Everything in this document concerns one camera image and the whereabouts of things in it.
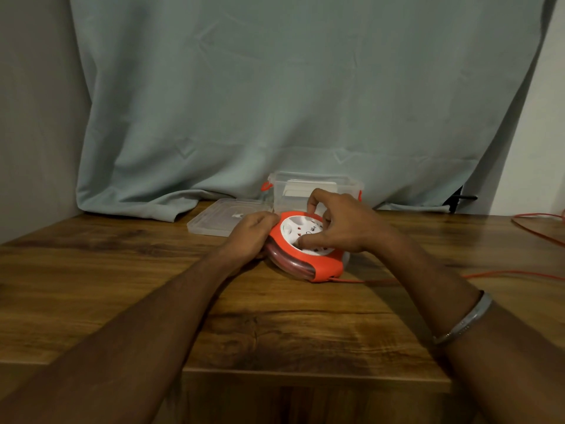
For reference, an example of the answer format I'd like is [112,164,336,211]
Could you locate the person's left hand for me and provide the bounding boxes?
[222,211,281,266]

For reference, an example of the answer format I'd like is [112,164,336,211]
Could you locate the orange white cable reel socket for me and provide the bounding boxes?
[264,211,351,284]

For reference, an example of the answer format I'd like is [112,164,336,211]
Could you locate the person's right hand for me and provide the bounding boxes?
[295,188,390,255]

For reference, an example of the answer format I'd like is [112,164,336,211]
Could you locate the clear plastic storage box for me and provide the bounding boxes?
[261,171,365,217]

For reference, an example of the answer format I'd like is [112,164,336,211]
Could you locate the orange power cable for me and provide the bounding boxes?
[328,212,565,285]

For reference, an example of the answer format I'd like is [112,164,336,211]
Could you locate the clear plastic box lid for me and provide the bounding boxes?
[187,198,275,238]

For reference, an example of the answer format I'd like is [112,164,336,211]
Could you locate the person's right forearm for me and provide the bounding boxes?
[370,225,565,424]

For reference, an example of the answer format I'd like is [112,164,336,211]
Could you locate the black clamp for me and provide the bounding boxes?
[445,185,479,214]

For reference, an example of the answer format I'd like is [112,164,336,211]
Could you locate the silver bracelet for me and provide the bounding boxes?
[432,290,493,347]

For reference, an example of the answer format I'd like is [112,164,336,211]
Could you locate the pale blue curtain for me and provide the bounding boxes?
[69,0,559,223]

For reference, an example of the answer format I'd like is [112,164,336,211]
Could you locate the person's left forearm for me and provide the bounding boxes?
[0,248,248,424]

